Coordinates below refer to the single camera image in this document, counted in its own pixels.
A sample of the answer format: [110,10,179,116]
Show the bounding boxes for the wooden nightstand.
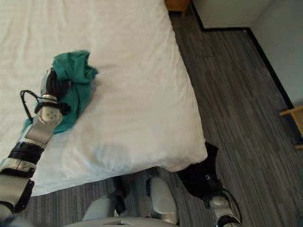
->
[164,0,190,17]

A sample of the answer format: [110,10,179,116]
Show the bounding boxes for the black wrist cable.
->
[20,89,41,120]
[222,189,243,224]

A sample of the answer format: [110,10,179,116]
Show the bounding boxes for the green garment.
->
[22,49,99,135]

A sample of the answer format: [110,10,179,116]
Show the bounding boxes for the robot silver right leg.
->
[146,174,180,225]

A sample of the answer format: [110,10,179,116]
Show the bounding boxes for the black baseboard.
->
[190,0,294,110]

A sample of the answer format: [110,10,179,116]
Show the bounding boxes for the robot silver torso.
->
[62,216,172,227]

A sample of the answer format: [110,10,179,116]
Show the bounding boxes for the robot silver left leg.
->
[82,197,115,222]

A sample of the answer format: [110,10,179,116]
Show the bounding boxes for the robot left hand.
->
[40,67,72,98]

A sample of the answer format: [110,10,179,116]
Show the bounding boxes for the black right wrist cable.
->
[222,189,243,224]

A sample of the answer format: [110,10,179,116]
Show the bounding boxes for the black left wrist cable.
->
[20,89,41,120]

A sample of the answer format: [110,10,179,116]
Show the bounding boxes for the robot silver leg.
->
[82,197,115,222]
[146,174,180,225]

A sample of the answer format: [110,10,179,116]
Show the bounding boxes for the black garment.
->
[177,141,224,199]

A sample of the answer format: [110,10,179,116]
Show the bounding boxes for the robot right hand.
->
[201,174,225,198]

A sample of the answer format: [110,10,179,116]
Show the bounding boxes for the bed with white sheet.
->
[0,0,209,197]

